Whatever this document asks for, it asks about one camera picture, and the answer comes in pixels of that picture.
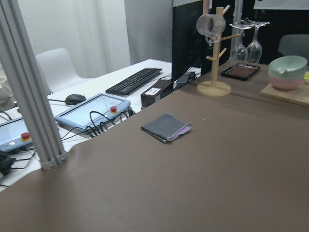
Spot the blue teach pendant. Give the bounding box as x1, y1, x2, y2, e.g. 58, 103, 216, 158
0, 118, 32, 152
55, 93, 131, 131

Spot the dark brown box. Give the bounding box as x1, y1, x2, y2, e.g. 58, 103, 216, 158
140, 79, 173, 108

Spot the wooden mug tree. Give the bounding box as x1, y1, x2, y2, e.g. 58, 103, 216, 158
197, 0, 240, 97

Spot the glass mug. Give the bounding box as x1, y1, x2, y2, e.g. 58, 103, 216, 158
196, 14, 226, 44

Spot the grey folded cloth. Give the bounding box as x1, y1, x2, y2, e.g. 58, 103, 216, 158
141, 113, 192, 143

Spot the aluminium frame post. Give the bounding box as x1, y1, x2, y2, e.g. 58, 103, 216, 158
0, 0, 67, 170

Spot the black computer mouse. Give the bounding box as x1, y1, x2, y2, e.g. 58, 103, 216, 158
65, 94, 86, 105

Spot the black monitor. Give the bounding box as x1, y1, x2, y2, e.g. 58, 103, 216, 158
171, 0, 203, 82

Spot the green bowl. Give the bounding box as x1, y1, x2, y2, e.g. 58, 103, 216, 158
268, 56, 308, 80

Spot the black keyboard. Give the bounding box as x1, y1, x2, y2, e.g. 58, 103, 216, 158
105, 68, 162, 96

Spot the white chair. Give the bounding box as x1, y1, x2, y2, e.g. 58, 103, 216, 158
36, 48, 90, 94

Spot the wine glass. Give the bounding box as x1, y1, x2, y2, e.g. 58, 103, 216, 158
231, 22, 248, 65
247, 25, 263, 63

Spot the dark brown tray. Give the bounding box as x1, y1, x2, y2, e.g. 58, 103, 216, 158
221, 63, 260, 81

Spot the wooden cutting board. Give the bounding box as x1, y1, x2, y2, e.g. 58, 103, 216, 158
260, 84, 309, 107

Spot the pink bowl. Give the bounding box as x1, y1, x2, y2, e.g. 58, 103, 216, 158
269, 75, 303, 90

